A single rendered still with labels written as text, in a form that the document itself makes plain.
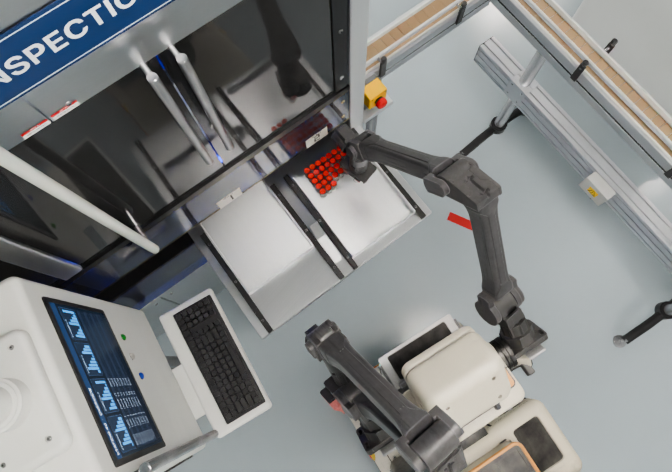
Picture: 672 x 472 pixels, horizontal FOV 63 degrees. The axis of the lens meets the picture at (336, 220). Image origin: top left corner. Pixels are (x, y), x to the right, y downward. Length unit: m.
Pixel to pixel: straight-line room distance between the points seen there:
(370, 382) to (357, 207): 0.83
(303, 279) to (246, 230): 0.25
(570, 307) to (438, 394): 1.67
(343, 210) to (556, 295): 1.36
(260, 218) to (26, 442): 0.99
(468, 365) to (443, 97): 1.96
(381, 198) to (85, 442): 1.14
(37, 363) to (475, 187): 0.95
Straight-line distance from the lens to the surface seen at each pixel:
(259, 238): 1.85
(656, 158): 2.16
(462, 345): 1.36
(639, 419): 2.98
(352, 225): 1.84
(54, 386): 1.26
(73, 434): 1.24
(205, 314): 1.91
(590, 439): 2.90
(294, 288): 1.81
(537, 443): 1.96
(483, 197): 1.21
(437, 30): 2.12
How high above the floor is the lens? 2.67
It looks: 75 degrees down
